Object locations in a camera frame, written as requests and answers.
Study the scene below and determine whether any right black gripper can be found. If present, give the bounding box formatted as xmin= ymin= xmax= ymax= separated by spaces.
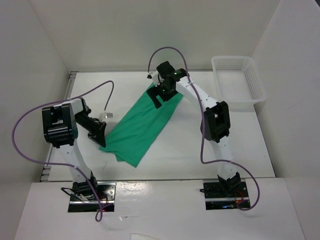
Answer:
xmin=146 ymin=80 xmax=178 ymax=109

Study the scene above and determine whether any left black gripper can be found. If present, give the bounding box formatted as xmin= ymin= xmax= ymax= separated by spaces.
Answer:
xmin=75 ymin=112 xmax=106 ymax=148

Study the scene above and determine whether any green tank top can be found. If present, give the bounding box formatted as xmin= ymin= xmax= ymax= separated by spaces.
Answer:
xmin=99 ymin=91 xmax=183 ymax=168

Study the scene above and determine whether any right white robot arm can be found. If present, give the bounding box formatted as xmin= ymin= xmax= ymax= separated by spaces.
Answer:
xmin=147 ymin=61 xmax=241 ymax=197

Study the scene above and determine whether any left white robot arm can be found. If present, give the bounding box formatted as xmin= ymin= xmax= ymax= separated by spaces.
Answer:
xmin=41 ymin=97 xmax=107 ymax=200

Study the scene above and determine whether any white plastic mesh basket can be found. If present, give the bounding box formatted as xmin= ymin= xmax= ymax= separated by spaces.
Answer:
xmin=211 ymin=56 xmax=267 ymax=106

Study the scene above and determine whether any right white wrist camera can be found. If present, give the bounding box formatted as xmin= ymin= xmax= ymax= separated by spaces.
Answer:
xmin=147 ymin=70 xmax=160 ymax=86

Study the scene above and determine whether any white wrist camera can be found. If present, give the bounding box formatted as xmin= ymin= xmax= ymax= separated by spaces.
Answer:
xmin=147 ymin=70 xmax=160 ymax=86
xmin=98 ymin=111 xmax=113 ymax=122

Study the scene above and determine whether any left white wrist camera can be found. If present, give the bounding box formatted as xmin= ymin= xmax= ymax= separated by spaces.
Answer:
xmin=98 ymin=111 xmax=113 ymax=122

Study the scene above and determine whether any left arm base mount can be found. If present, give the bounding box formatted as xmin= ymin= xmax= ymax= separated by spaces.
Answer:
xmin=60 ymin=181 xmax=117 ymax=213

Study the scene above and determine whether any aluminium table edge rail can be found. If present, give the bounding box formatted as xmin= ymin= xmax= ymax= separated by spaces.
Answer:
xmin=41 ymin=71 xmax=78 ymax=182

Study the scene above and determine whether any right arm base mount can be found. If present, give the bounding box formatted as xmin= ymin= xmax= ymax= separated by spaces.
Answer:
xmin=199 ymin=181 xmax=251 ymax=210

